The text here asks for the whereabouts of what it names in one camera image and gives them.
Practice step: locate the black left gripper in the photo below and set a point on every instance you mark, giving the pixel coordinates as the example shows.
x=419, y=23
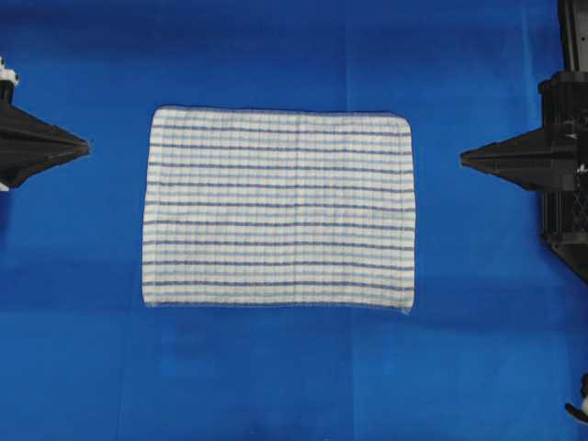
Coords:
x=20, y=129

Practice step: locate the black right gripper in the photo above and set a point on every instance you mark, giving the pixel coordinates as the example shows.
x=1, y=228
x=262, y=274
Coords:
x=563, y=138

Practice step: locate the blue striped white towel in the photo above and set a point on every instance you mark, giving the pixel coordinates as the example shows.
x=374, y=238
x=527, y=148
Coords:
x=255, y=207

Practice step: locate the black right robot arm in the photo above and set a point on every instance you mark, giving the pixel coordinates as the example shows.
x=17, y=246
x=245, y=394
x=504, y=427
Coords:
x=573, y=35

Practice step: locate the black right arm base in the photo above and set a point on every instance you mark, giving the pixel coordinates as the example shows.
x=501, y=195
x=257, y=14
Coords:
x=574, y=256

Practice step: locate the blue table cloth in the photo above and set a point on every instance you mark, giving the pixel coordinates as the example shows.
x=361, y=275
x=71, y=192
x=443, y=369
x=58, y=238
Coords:
x=496, y=342

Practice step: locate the black white clip object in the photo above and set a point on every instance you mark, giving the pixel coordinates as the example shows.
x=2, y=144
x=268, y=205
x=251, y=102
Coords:
x=579, y=413

